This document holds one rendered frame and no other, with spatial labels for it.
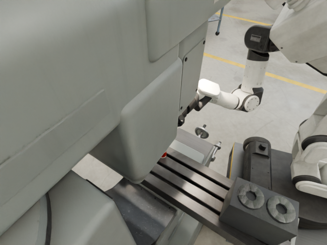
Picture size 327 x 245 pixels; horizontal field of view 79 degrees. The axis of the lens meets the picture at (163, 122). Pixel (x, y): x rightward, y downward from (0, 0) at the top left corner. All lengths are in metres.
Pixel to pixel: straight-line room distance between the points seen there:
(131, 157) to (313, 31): 0.64
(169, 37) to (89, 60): 0.14
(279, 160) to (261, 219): 0.89
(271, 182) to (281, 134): 1.20
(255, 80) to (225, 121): 1.57
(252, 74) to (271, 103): 2.02
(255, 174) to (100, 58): 1.35
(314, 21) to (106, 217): 0.72
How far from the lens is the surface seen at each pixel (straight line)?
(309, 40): 0.81
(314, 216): 1.56
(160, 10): 0.29
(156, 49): 0.31
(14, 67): 0.19
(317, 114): 1.20
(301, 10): 0.81
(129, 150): 0.37
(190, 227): 1.66
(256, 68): 0.98
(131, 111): 0.31
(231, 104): 0.97
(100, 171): 2.12
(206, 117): 2.51
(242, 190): 0.81
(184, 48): 0.45
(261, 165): 1.54
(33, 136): 0.23
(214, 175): 1.04
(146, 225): 0.93
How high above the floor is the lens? 1.80
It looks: 49 degrees down
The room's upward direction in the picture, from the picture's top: straight up
